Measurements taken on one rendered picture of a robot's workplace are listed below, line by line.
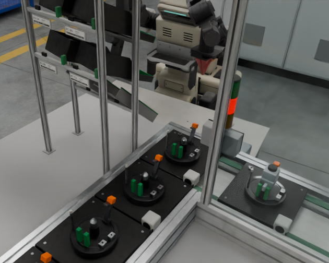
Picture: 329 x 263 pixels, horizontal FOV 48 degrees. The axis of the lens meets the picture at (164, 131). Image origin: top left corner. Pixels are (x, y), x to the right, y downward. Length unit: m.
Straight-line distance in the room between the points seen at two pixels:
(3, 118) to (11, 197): 2.11
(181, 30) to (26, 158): 1.00
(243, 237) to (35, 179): 0.80
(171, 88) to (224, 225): 1.10
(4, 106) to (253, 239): 2.87
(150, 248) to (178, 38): 1.22
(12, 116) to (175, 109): 1.96
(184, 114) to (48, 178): 0.75
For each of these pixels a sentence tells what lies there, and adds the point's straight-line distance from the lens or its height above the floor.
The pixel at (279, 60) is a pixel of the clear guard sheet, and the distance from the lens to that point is 0.91.
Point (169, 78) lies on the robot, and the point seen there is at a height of 0.88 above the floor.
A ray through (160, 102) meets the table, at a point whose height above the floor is 0.86.
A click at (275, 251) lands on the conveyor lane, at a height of 0.92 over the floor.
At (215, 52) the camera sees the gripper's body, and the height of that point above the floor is 1.32.
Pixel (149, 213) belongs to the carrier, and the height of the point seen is 0.99.
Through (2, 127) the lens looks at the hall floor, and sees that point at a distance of 3.40.
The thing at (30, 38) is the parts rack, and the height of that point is 1.36.
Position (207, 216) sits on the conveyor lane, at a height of 0.91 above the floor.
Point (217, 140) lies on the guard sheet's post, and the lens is 1.07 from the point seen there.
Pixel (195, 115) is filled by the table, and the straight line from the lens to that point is 1.86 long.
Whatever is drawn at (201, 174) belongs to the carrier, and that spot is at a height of 0.97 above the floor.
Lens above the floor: 1.86
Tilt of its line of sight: 36 degrees down
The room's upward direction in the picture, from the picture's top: 4 degrees clockwise
